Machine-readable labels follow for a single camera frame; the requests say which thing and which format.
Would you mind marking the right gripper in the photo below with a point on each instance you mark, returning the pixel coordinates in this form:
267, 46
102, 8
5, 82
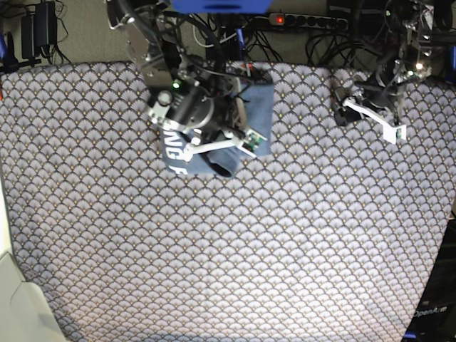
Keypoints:
187, 106

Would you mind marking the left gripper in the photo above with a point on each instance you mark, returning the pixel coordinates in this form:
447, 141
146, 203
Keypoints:
385, 101

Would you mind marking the blue T-shirt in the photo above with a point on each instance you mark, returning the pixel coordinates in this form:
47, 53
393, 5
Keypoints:
259, 104

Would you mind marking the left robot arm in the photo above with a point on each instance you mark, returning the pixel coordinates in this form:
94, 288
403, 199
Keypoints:
404, 60

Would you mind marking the red black clamp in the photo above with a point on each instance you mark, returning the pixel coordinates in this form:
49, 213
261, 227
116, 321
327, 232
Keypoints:
247, 72

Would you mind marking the blue plastic box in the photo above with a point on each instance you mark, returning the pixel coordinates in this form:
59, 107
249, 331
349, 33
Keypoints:
221, 6

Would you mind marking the black power strip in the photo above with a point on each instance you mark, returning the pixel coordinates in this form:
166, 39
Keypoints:
300, 21

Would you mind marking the fan patterned table cloth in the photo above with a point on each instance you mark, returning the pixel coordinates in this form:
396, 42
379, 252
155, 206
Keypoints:
332, 237

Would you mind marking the black power adapter bundle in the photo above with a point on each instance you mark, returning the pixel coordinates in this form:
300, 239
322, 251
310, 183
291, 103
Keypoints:
39, 31

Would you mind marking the black OpenArm case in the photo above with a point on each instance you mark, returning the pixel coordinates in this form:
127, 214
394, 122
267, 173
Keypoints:
434, 318

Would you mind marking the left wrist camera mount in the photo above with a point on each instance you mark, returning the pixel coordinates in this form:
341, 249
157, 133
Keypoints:
392, 132

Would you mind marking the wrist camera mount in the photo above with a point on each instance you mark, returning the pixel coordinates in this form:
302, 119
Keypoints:
246, 140
392, 132

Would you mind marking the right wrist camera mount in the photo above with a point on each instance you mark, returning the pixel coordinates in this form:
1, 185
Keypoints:
246, 140

